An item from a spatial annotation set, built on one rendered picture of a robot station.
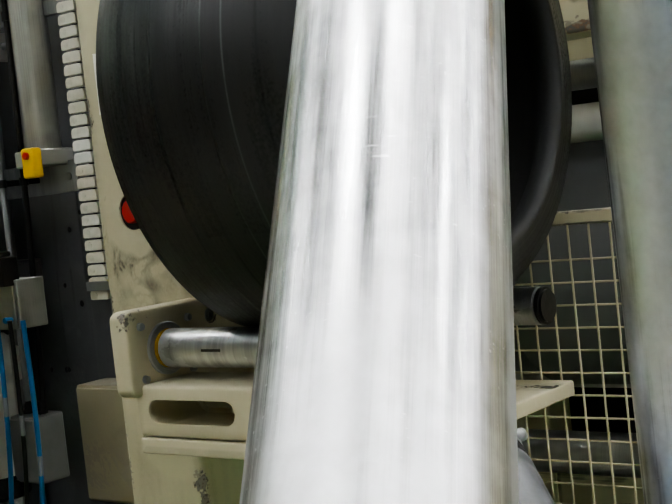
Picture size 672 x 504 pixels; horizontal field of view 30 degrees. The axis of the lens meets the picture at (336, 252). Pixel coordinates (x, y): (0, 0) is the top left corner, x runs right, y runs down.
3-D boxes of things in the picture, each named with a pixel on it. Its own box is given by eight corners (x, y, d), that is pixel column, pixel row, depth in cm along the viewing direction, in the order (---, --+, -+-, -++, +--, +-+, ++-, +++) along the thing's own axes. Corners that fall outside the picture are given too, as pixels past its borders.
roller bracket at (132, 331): (116, 399, 142) (106, 313, 141) (331, 341, 173) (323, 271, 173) (137, 399, 140) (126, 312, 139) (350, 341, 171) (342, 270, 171)
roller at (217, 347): (152, 370, 143) (147, 331, 143) (180, 363, 147) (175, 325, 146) (403, 372, 122) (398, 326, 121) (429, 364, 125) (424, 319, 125)
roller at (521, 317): (306, 331, 165) (302, 297, 165) (327, 326, 169) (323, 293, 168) (541, 327, 144) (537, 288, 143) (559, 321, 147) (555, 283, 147)
